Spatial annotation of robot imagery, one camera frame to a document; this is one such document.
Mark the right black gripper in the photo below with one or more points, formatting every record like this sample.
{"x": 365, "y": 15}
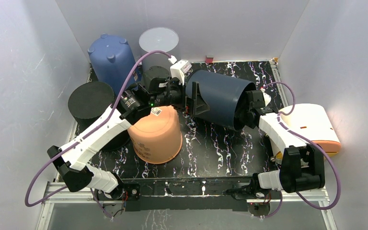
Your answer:
{"x": 252, "y": 103}

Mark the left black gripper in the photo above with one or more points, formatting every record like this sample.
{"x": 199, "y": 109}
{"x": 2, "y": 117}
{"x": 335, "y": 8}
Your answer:
{"x": 194, "y": 106}

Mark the dark blue bucket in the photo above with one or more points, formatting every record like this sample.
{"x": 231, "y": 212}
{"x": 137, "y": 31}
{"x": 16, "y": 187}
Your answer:
{"x": 223, "y": 94}

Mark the orange bucket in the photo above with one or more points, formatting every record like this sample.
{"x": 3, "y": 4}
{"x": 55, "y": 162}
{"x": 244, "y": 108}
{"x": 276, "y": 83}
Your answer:
{"x": 157, "y": 138}

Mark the grey plastic bucket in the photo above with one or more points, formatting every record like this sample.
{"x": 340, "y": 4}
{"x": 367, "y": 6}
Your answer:
{"x": 159, "y": 38}

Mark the blue plastic bucket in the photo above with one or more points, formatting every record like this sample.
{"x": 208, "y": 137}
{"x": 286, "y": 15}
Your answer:
{"x": 112, "y": 59}

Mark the large black bucket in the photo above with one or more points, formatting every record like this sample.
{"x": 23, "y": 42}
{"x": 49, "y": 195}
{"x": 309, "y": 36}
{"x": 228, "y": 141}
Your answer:
{"x": 89, "y": 101}

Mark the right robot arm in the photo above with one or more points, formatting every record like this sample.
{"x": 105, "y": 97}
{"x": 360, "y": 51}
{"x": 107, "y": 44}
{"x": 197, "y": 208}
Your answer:
{"x": 302, "y": 166}

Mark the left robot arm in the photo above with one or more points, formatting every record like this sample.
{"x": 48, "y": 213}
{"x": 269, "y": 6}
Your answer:
{"x": 71, "y": 160}

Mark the white and orange container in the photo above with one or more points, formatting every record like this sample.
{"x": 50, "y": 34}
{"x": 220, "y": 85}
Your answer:
{"x": 308, "y": 120}

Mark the small red block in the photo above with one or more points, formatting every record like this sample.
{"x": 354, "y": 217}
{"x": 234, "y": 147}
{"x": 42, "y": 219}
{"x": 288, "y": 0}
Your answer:
{"x": 209, "y": 59}

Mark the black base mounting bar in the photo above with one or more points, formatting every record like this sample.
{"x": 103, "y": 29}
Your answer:
{"x": 193, "y": 193}

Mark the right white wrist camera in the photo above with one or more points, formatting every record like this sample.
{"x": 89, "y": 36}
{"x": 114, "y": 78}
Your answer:
{"x": 267, "y": 97}

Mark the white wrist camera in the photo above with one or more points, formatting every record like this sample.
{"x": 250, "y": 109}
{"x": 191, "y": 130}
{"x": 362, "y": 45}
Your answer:
{"x": 267, "y": 97}
{"x": 179, "y": 68}

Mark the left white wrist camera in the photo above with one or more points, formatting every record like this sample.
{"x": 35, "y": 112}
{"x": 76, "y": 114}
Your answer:
{"x": 179, "y": 68}

